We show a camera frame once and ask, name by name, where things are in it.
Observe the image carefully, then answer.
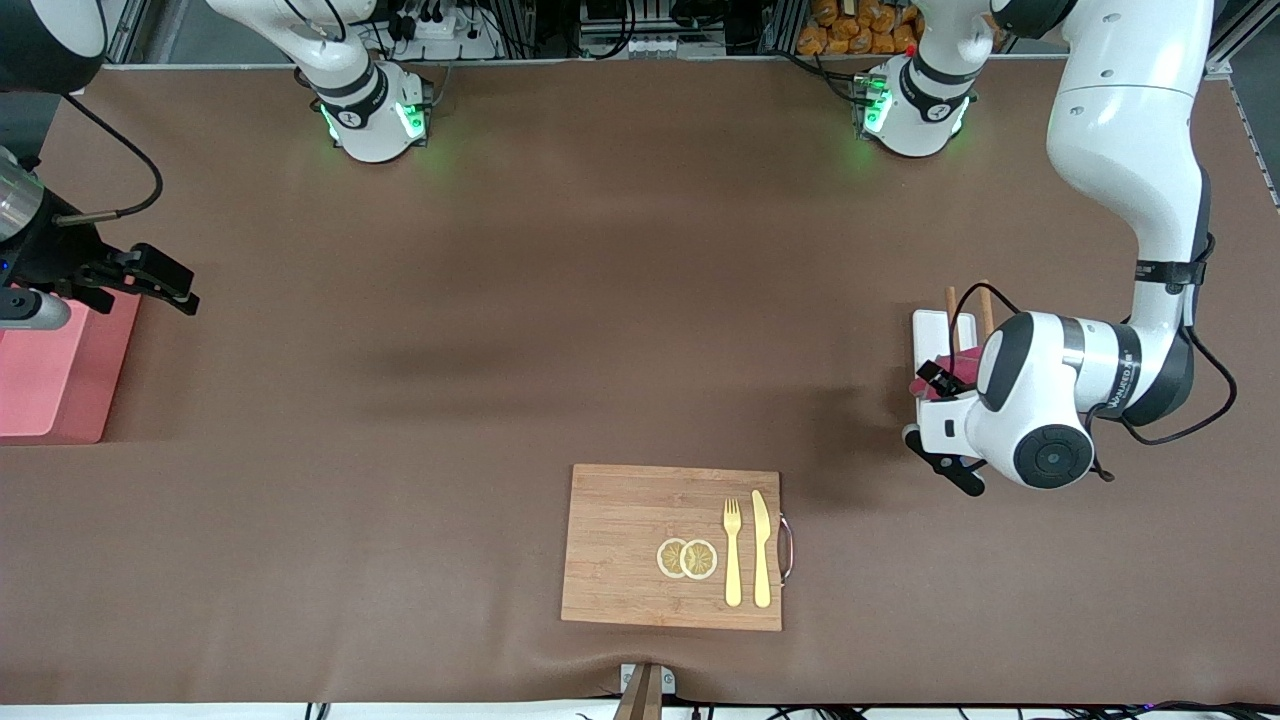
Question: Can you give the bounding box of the metal table bracket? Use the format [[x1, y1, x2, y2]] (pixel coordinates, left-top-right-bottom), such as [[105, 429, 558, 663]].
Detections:
[[620, 663, 676, 696]]

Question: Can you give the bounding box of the yellow plastic knife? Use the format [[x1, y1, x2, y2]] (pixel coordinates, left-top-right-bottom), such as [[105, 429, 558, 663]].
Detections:
[[751, 489, 773, 609]]

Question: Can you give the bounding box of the orange snack packages pile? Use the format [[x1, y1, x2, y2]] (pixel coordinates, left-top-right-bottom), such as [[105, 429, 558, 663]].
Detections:
[[797, 0, 926, 57]]

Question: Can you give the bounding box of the white power strip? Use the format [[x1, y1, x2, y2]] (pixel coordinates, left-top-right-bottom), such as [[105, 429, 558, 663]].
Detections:
[[385, 0, 501, 61]]

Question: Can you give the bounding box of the grey electronic equipment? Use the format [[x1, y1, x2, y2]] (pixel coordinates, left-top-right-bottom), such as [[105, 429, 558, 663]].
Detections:
[[578, 0, 728, 59]]

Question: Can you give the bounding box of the pink plastic bin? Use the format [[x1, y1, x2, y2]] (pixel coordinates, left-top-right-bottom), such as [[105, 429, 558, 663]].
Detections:
[[0, 290, 142, 446]]

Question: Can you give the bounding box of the brown wooden bar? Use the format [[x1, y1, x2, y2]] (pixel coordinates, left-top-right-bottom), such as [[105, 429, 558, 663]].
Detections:
[[612, 668, 664, 720]]

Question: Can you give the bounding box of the yellow plastic fork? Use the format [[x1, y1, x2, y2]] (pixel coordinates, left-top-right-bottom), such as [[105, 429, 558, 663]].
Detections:
[[722, 497, 743, 608]]

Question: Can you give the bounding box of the white rectangular tray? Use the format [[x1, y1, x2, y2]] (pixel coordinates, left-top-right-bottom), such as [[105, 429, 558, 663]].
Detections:
[[912, 308, 979, 401]]

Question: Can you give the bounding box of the wooden cutting board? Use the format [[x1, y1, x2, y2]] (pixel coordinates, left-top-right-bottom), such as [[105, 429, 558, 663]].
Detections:
[[560, 463, 784, 633]]

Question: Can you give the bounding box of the black base cable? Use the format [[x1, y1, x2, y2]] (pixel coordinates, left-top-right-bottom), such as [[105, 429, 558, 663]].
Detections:
[[775, 48, 863, 101]]

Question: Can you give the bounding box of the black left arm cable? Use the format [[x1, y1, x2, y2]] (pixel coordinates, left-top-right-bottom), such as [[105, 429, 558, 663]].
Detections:
[[945, 232, 1239, 483]]

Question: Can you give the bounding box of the pink fleece cloth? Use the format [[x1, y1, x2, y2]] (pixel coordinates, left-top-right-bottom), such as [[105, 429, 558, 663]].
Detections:
[[908, 352, 986, 403]]

